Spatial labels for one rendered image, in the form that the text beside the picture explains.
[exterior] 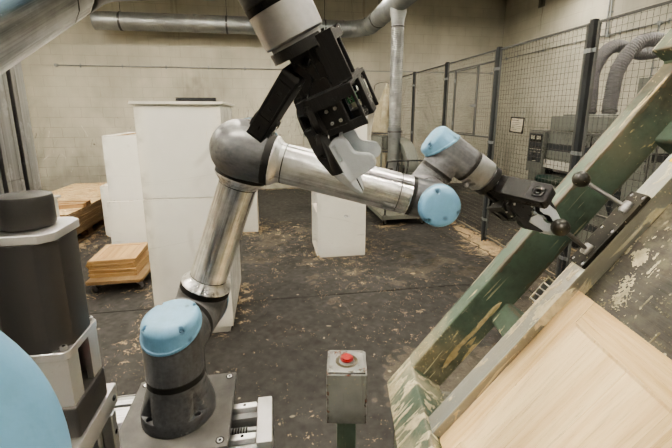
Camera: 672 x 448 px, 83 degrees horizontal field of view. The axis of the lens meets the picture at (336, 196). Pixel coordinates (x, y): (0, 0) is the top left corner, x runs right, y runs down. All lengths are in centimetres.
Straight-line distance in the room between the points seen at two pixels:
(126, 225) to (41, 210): 433
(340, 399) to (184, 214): 200
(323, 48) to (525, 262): 93
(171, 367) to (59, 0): 68
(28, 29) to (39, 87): 940
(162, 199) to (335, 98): 256
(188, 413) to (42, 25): 75
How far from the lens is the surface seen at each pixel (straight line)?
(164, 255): 306
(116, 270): 430
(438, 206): 70
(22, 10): 35
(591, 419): 88
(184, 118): 285
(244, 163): 70
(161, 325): 86
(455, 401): 110
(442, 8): 976
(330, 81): 47
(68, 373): 63
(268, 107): 50
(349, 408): 130
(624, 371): 88
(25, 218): 58
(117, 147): 480
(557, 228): 93
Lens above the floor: 167
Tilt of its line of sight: 12 degrees down
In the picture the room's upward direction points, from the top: straight up
